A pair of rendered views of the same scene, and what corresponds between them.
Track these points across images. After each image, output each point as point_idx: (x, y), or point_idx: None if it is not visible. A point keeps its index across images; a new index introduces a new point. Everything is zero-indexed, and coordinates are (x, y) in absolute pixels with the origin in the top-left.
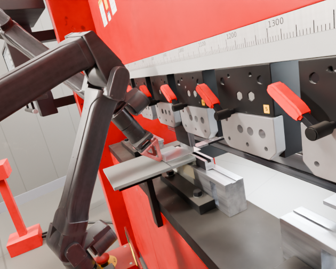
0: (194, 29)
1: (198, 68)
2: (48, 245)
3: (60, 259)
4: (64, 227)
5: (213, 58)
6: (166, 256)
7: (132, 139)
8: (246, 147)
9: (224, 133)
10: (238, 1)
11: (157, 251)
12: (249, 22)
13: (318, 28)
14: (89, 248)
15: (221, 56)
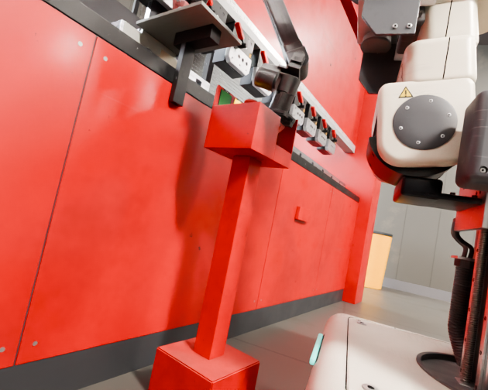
0: None
1: (225, 8)
2: (308, 62)
3: (307, 74)
4: None
5: (235, 15)
6: (146, 159)
7: (207, 1)
8: (238, 66)
9: (230, 53)
10: (252, 12)
11: (91, 174)
12: (253, 23)
13: (265, 45)
14: (277, 81)
15: (240, 19)
